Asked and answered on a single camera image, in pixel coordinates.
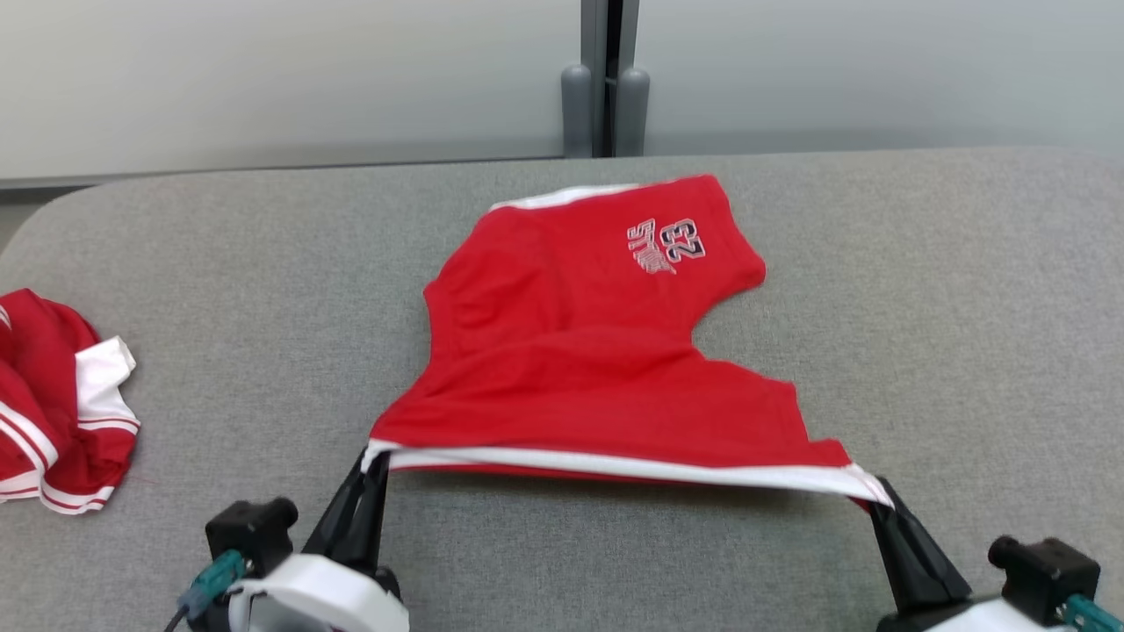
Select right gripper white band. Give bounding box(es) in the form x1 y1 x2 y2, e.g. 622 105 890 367
870 478 1082 632

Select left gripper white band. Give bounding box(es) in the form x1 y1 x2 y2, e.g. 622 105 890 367
228 451 411 632

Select red basketball shorts number 23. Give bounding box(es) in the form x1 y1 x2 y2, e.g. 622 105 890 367
369 174 895 510

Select red Bulls jersey white sleeves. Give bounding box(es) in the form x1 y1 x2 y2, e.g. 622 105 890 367
0 288 141 516

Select left camera cable teal plug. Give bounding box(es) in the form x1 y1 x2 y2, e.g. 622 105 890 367
162 549 249 632

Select camera cable teal plug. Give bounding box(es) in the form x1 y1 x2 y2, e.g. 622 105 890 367
162 549 249 632
1061 594 1124 632

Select right camera cable teal plug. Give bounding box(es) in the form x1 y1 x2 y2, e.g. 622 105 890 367
1061 594 1124 632

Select grey partition base rail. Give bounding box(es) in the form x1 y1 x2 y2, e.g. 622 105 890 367
0 156 565 190

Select grey partition frame post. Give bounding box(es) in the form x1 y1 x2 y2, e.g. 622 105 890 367
580 0 639 159

